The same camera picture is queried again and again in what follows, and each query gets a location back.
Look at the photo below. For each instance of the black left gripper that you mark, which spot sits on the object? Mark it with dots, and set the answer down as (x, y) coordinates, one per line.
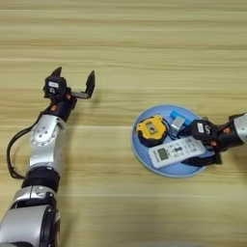
(62, 108)

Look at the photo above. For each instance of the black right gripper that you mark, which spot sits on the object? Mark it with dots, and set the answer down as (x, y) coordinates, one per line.
(229, 136)

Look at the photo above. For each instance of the white remote control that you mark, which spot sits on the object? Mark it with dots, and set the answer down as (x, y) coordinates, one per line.
(175, 151)

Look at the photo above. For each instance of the small blue silver device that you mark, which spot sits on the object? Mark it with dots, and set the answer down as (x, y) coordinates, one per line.
(178, 122)

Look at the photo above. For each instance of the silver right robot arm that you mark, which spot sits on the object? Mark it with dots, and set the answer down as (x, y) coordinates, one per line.
(241, 128)

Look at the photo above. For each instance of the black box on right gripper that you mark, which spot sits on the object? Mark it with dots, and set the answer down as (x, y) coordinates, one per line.
(203, 130)

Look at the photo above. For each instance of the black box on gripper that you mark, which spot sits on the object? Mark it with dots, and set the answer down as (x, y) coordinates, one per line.
(203, 130)
(54, 86)

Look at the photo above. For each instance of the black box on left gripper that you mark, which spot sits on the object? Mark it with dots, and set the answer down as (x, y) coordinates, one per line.
(54, 86)

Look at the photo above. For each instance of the blue round plate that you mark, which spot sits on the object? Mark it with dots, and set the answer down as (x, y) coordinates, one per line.
(173, 170)

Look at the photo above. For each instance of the yellow black tape measure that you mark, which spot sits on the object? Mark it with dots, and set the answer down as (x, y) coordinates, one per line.
(151, 129)

